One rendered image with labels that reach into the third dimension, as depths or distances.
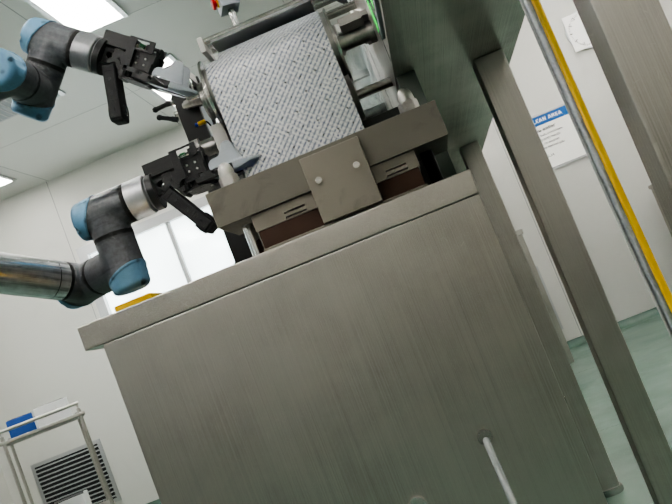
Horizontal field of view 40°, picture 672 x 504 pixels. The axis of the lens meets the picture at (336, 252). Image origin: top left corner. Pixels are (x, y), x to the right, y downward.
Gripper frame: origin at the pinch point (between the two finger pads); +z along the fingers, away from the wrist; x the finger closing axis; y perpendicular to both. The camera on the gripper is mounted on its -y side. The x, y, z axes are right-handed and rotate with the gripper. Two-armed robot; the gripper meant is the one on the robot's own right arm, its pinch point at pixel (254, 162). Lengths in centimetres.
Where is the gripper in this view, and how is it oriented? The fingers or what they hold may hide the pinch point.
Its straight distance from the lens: 170.0
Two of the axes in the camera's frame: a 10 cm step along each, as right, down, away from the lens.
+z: 9.2, -3.7, -0.8
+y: -3.7, -9.3, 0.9
